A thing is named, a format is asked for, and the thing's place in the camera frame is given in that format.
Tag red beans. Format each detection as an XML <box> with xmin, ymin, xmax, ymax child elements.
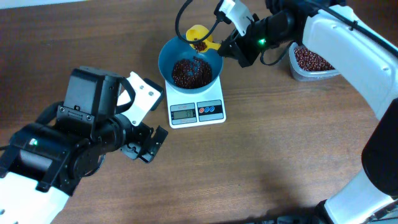
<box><xmin>193</xmin><ymin>41</ymin><xmax>207</xmax><ymax>52</ymax></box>
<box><xmin>294</xmin><ymin>47</ymin><xmax>335</xmax><ymax>72</ymax></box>
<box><xmin>172</xmin><ymin>57</ymin><xmax>213</xmax><ymax>89</ymax></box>

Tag yellow measuring scoop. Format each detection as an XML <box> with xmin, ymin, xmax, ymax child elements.
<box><xmin>185</xmin><ymin>25</ymin><xmax>221</xmax><ymax>53</ymax></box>

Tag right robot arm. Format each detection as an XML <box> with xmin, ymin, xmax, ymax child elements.
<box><xmin>215</xmin><ymin>1</ymin><xmax>397</xmax><ymax>223</ymax></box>

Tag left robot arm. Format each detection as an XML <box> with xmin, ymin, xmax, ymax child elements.
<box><xmin>1</xmin><ymin>67</ymin><xmax>167</xmax><ymax>223</ymax></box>

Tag red beans in bowl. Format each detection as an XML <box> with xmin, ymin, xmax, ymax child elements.
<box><xmin>172</xmin><ymin>57</ymin><xmax>213</xmax><ymax>89</ymax></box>

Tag blue plastic bowl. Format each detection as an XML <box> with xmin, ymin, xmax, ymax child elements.
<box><xmin>158</xmin><ymin>37</ymin><xmax>223</xmax><ymax>94</ymax></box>

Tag white digital kitchen scale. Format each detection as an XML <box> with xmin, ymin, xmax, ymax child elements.
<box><xmin>166</xmin><ymin>77</ymin><xmax>226</xmax><ymax>129</ymax></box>

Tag clear plastic bean container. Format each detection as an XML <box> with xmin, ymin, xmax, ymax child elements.
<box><xmin>288</xmin><ymin>42</ymin><xmax>340</xmax><ymax>82</ymax></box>

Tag red beans in container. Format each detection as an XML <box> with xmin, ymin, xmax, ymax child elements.
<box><xmin>294</xmin><ymin>47</ymin><xmax>335</xmax><ymax>72</ymax></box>

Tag right black camera cable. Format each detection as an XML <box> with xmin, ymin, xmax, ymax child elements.
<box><xmin>174</xmin><ymin>0</ymin><xmax>223</xmax><ymax>45</ymax></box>

